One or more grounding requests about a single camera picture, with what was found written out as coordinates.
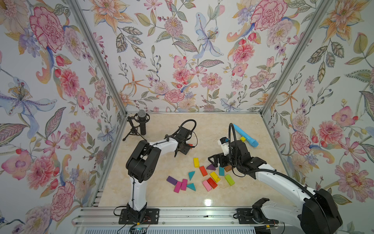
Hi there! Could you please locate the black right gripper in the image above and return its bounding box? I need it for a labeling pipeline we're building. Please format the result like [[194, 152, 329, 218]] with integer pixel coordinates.
[[208, 151, 242, 168]]

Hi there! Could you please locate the yellow rectangular block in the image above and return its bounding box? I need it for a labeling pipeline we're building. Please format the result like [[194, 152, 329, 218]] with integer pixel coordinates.
[[210, 172, 220, 183], [193, 158, 200, 168]]

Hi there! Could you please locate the magenta rectangular block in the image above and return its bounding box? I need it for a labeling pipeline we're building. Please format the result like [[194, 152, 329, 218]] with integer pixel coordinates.
[[181, 179, 188, 191], [173, 181, 182, 193]]

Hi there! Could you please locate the purple rectangular block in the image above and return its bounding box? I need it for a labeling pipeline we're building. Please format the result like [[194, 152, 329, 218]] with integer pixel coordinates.
[[167, 176, 178, 186]]

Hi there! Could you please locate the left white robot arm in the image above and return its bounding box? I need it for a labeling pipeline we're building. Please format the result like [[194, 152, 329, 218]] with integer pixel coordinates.
[[126, 127, 195, 219]]

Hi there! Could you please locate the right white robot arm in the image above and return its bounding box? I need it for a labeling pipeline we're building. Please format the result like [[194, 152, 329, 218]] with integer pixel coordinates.
[[208, 137, 343, 234]]

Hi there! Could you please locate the brown small block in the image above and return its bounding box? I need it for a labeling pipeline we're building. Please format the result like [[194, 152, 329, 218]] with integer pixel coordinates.
[[225, 165, 232, 172]]

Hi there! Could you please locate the blue toy microphone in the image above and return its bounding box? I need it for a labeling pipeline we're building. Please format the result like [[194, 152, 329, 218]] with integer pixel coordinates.
[[233, 124, 259, 148]]

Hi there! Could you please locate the teal small block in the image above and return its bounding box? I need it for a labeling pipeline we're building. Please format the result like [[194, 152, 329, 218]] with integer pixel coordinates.
[[219, 167, 225, 176]]

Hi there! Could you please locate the green rectangular block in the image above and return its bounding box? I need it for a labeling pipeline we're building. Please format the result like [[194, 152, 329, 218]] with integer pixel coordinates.
[[225, 175, 235, 186]]

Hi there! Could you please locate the purple triangle block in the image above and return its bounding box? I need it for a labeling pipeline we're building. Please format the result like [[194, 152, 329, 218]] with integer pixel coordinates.
[[206, 164, 216, 171]]

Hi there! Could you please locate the teal triangle block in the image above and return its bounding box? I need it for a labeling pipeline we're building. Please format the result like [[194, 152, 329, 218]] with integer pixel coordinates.
[[188, 171, 195, 181], [187, 183, 196, 191]]

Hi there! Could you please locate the pink rectangular block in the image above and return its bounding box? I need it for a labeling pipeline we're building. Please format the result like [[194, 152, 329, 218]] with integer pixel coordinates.
[[202, 180, 212, 192]]

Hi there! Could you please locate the black rhinestone microphone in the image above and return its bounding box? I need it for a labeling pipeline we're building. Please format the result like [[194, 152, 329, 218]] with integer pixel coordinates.
[[137, 110, 147, 135]]

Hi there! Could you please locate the black tripod mic stand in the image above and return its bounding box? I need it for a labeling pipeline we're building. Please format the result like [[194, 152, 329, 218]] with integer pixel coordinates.
[[122, 114, 150, 141]]

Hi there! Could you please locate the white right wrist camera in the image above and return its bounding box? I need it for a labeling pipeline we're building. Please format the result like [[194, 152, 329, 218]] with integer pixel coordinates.
[[218, 137, 230, 156]]

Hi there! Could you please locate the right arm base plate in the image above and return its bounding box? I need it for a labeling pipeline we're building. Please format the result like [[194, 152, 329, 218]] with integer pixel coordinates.
[[233, 208, 279, 225]]

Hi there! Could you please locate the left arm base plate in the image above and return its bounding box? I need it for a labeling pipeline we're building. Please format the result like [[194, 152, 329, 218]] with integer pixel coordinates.
[[118, 208, 160, 225]]

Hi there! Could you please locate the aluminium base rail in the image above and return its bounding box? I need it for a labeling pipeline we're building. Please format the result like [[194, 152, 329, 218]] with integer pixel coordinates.
[[72, 207, 305, 234]]

